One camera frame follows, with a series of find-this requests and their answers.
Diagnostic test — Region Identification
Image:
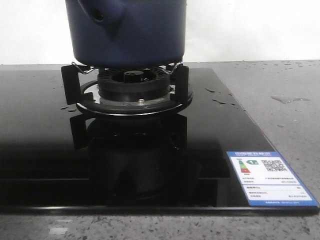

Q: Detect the dark blue pot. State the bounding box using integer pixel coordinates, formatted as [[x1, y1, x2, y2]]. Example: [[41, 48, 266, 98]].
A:
[[65, 0, 187, 68]]

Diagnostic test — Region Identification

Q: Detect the black gas burner head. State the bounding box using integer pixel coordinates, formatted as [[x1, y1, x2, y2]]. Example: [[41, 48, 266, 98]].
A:
[[97, 67, 170, 102]]

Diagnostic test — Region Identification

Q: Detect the black glass gas stove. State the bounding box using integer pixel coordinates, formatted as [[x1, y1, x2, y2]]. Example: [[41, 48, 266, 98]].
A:
[[0, 68, 320, 215]]

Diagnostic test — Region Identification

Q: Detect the blue energy label sticker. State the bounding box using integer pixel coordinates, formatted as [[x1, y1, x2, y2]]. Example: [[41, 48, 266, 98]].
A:
[[227, 151, 319, 207]]

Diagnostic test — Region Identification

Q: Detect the black pot support ring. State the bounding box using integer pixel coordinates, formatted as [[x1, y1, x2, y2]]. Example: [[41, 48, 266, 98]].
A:
[[60, 61, 194, 117]]

